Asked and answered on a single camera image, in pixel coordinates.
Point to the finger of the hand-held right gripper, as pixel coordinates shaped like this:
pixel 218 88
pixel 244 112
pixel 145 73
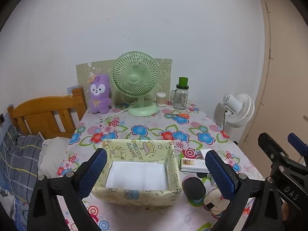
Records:
pixel 297 143
pixel 273 149

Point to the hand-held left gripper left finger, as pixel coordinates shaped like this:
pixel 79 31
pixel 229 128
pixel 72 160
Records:
pixel 93 170

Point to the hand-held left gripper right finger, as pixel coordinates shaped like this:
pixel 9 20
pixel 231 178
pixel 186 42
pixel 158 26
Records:
pixel 221 175

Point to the white round earbuds case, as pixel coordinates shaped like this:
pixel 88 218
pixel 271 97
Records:
pixel 214 197

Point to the small white card box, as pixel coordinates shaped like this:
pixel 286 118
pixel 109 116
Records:
pixel 195 166

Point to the round lavender case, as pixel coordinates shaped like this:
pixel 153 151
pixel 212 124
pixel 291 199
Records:
pixel 193 187

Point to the yellow fabric storage box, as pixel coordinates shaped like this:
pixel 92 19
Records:
pixel 134 146

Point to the white pillow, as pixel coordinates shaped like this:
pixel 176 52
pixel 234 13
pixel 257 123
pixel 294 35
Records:
pixel 53 151

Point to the white standing fan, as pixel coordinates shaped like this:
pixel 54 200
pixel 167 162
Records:
pixel 240 110

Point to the beige door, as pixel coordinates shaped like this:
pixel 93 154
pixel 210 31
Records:
pixel 284 77

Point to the floral tablecloth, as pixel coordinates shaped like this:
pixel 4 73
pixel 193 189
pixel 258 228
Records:
pixel 149 130

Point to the purple plush bunny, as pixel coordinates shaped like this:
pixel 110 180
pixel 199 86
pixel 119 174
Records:
pixel 99 101

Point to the orange scissors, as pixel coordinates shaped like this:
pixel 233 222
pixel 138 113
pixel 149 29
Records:
pixel 184 115

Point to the plaid blanket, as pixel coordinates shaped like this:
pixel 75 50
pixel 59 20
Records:
pixel 19 154

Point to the blue printed sheet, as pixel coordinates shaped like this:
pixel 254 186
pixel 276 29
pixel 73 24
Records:
pixel 72 90

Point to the glass jar with green lid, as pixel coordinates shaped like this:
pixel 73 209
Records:
pixel 180 99

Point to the wooden bed headboard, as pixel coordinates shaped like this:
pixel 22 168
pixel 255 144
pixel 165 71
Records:
pixel 36 105

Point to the cotton swab jar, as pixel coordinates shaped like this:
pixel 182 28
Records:
pixel 161 99

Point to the green desk fan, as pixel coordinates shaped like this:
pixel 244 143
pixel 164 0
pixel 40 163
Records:
pixel 134 78

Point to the patterned cardboard sheet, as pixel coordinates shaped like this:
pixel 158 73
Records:
pixel 164 72

